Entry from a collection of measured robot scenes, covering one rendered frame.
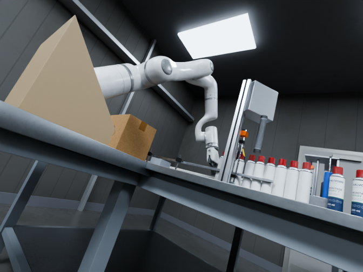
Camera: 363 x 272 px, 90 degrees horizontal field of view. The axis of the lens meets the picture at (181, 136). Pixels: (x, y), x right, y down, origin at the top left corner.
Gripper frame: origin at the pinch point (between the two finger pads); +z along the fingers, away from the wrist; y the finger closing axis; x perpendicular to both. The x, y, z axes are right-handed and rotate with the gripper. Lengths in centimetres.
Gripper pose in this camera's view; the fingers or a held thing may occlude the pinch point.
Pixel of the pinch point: (213, 171)
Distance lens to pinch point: 119.1
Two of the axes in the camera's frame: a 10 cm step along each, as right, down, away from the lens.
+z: -0.3, 8.9, -4.6
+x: -8.2, 2.4, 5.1
